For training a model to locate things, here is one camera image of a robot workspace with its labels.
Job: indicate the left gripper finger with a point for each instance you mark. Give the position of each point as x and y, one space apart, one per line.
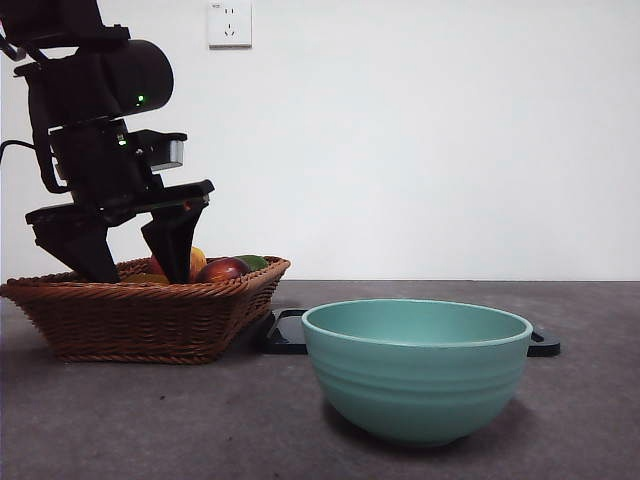
80 250
175 240

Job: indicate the brown kiwi fruit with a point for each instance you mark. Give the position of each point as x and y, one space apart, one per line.
145 279

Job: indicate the teal ceramic bowl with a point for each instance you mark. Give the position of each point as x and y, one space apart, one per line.
415 390

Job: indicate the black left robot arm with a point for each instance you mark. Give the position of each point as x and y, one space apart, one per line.
130 75

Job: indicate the red yellow apple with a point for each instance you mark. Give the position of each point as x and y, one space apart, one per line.
197 260

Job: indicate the dark red plum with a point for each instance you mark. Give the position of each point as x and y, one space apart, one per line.
222 272

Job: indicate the green avocado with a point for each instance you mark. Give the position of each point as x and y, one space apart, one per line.
256 262

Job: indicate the brown wicker basket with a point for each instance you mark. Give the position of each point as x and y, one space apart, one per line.
135 325

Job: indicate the black rectangular tray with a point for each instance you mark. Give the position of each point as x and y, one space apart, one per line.
285 332

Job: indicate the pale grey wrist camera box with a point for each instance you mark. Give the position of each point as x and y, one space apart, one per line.
172 152

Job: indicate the white wall socket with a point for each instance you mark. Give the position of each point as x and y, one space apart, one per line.
230 27

